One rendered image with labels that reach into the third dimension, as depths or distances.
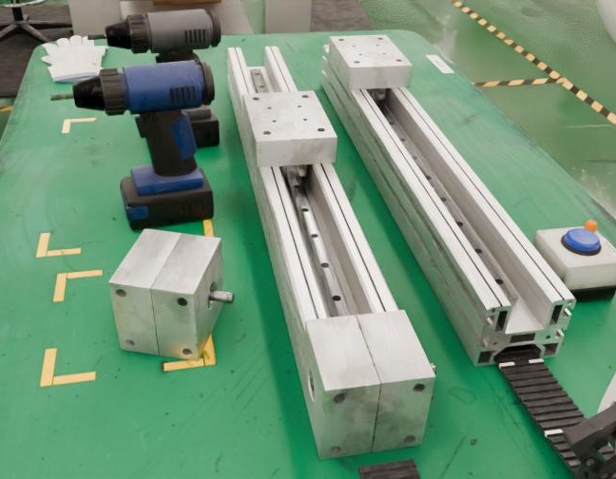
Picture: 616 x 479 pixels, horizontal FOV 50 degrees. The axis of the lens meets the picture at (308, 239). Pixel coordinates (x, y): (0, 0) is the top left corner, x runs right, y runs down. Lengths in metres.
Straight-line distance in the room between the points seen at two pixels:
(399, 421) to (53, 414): 0.34
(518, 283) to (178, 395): 0.40
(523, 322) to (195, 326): 0.35
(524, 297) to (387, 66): 0.53
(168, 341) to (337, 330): 0.20
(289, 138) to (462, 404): 0.41
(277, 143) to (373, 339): 0.36
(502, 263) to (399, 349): 0.25
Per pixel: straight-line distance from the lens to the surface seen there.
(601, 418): 0.54
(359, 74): 1.15
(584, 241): 0.86
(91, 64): 1.49
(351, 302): 0.74
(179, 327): 0.71
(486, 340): 0.74
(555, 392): 0.74
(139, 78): 0.86
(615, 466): 0.57
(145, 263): 0.72
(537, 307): 0.76
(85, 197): 1.04
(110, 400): 0.71
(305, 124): 0.93
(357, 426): 0.62
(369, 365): 0.60
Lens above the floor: 1.30
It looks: 35 degrees down
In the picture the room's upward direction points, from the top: 2 degrees clockwise
